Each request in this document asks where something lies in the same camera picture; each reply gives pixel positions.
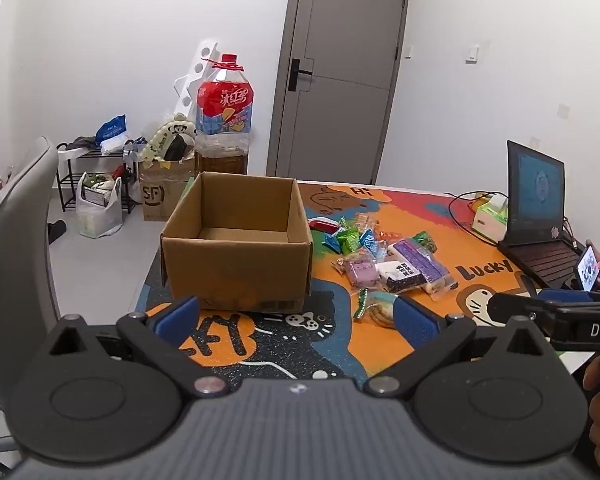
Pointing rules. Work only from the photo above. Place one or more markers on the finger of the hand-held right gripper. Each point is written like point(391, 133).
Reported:
point(515, 306)
point(565, 295)

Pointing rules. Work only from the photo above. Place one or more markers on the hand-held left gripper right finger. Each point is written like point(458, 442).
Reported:
point(417, 325)

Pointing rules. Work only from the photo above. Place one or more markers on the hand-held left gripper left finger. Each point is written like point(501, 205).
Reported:
point(177, 322)

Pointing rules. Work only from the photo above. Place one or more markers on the black purple snack packet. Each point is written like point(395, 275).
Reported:
point(400, 275)

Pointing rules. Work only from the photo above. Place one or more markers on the brown cardboard box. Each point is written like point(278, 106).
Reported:
point(235, 275)

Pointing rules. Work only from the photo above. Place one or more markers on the small purple snack packet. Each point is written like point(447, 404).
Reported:
point(360, 272)

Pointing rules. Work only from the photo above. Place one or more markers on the dark green snack packet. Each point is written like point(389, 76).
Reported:
point(426, 241)

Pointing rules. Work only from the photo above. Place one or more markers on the orange red snack packet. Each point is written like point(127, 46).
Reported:
point(390, 235)

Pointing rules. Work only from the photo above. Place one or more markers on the tan clear snack packet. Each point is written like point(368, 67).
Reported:
point(364, 221)

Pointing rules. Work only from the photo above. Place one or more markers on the red candy packet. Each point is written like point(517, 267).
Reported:
point(325, 225)

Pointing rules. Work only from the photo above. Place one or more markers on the smartphone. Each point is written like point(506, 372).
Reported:
point(587, 267)

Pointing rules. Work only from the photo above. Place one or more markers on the green white tissue box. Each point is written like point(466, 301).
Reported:
point(490, 222)

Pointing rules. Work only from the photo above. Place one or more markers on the colourful cartoon table mat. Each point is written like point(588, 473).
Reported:
point(330, 340)

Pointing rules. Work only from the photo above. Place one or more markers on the black laptop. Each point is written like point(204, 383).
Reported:
point(535, 195)

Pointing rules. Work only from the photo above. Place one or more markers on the yellow small box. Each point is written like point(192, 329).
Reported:
point(477, 203)

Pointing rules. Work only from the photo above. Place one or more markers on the printed cardboard box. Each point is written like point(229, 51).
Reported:
point(157, 192)

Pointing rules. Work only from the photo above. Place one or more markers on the white plastic bag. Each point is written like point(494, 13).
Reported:
point(97, 215)

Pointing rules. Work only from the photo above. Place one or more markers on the grey chair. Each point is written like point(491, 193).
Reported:
point(15, 260)

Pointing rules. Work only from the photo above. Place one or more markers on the black shoe rack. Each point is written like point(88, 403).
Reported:
point(67, 180)

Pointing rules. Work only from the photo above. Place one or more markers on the panda plush toy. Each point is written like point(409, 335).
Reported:
point(170, 135)

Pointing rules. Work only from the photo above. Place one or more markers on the blue white bag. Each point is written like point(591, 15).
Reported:
point(112, 132)

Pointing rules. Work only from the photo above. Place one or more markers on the dark clothing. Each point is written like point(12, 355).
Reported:
point(82, 142)

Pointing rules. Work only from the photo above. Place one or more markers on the large iced tea bottle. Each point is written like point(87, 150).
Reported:
point(225, 105)

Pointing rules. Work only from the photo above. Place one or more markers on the grey room door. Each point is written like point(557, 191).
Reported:
point(340, 110)

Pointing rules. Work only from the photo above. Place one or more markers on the white perforated rack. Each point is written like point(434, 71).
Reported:
point(200, 57)

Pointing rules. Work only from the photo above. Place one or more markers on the white light switch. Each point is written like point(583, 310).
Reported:
point(471, 53)

